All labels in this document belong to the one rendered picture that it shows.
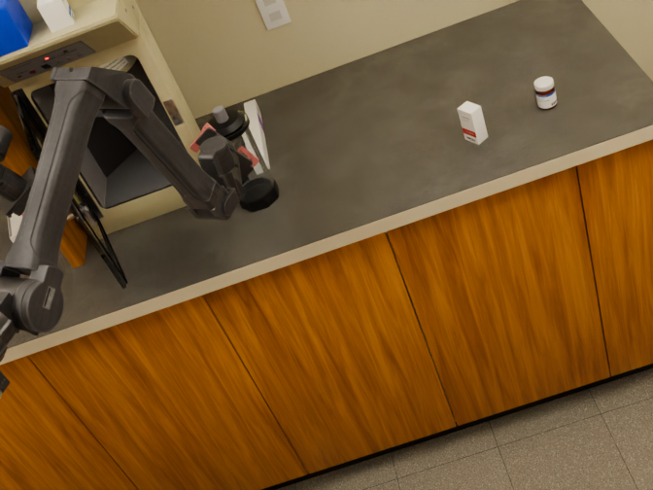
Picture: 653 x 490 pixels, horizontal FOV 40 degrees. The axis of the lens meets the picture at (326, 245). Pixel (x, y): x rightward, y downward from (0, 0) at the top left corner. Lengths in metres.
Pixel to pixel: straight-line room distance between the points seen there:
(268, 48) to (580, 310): 1.10
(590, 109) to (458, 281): 0.51
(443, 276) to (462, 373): 0.37
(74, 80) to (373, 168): 0.89
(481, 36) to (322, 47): 0.44
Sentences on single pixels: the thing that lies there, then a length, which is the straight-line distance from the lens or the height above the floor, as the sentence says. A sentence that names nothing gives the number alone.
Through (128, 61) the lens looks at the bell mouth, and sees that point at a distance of 2.11.
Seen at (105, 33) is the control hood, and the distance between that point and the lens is 1.92.
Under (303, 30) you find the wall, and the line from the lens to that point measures 2.51.
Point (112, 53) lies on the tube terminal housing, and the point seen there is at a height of 1.39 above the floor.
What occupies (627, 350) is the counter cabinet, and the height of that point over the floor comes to 0.19.
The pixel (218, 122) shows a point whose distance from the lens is 2.03.
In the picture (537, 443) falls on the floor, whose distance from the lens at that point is 2.64.
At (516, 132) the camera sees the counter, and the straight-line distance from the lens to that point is 2.09.
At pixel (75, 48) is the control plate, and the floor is 1.46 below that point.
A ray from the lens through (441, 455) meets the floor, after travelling 2.68.
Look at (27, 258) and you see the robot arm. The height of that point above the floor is 1.48.
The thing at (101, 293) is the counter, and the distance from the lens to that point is 2.15.
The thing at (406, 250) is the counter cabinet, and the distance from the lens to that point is 2.07.
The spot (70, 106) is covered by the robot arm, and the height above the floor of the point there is 1.59.
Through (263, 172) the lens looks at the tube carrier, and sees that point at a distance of 2.09.
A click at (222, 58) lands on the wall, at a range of 2.53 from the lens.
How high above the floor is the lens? 2.19
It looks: 40 degrees down
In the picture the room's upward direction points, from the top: 23 degrees counter-clockwise
